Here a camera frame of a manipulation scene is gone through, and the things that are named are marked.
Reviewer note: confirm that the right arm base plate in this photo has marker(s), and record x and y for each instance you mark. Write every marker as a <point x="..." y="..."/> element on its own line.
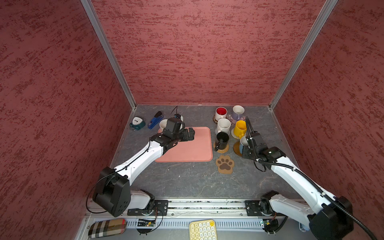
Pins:
<point x="257" y="208"/>

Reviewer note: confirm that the aluminium rail frame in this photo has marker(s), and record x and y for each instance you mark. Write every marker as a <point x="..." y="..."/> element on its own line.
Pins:
<point x="228" y="214"/>

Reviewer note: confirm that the plaid glasses case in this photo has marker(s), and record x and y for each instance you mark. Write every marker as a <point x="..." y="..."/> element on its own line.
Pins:
<point x="107" y="228"/>

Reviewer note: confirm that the pink flower coaster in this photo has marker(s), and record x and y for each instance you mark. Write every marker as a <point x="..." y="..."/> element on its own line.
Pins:
<point x="234" y="121"/>

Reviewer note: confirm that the yellow mug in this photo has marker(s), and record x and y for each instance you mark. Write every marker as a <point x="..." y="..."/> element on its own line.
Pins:
<point x="240" y="129"/>

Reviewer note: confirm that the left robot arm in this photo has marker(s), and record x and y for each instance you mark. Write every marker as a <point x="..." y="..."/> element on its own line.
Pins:
<point x="113" y="189"/>

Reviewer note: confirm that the yellow keypad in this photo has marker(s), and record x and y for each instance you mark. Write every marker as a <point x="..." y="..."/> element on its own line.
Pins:
<point x="203" y="230"/>

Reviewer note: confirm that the lavender mug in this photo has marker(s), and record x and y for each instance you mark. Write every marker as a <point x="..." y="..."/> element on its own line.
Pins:
<point x="238" y="112"/>

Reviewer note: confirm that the large round wooden coaster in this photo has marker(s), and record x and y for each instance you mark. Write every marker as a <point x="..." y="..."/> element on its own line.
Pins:
<point x="236" y="149"/>

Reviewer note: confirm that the pink serving tray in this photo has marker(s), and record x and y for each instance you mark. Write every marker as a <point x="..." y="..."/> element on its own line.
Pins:
<point x="198" y="150"/>

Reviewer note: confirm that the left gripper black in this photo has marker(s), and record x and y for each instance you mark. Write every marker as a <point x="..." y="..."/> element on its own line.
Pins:
<point x="191" y="134"/>

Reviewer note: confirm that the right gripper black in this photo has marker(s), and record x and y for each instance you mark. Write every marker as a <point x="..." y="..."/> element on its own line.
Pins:
<point x="245" y="154"/>

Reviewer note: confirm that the green tape measure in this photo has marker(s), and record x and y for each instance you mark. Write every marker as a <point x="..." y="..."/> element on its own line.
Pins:
<point x="137" y="124"/>

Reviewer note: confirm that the blue stapler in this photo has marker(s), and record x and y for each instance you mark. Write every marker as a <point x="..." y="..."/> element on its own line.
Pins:
<point x="155" y="120"/>

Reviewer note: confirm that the brown paw print coaster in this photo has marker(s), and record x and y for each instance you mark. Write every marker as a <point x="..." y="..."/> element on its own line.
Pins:
<point x="225" y="164"/>

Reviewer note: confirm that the white speckled blue mug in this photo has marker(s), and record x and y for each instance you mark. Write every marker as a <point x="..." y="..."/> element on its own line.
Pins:
<point x="243" y="144"/>

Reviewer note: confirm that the black mug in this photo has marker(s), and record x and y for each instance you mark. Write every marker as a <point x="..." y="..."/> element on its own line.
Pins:
<point x="221" y="141"/>

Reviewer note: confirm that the woven rattan coaster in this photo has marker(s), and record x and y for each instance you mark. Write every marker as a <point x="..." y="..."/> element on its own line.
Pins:
<point x="219" y="150"/>

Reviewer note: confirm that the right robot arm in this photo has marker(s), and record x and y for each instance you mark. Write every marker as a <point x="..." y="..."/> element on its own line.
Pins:
<point x="325" y="215"/>

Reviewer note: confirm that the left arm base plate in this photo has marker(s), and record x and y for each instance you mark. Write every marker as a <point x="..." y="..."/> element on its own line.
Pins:
<point x="160" y="208"/>

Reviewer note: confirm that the white mug red inside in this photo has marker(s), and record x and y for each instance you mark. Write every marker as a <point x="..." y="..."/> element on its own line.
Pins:
<point x="220" y="113"/>

